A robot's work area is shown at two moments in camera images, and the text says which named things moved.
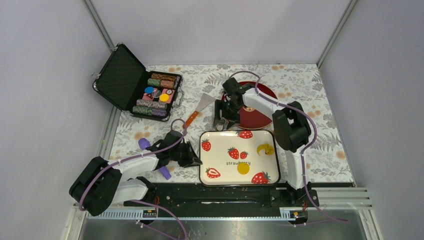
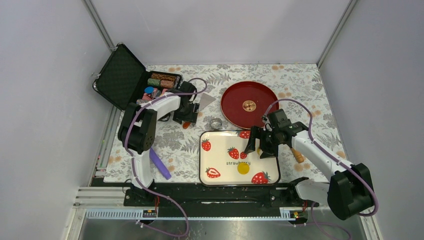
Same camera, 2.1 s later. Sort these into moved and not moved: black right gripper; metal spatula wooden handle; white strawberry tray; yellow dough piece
Moved: black right gripper
Not moved: metal spatula wooden handle; yellow dough piece; white strawberry tray
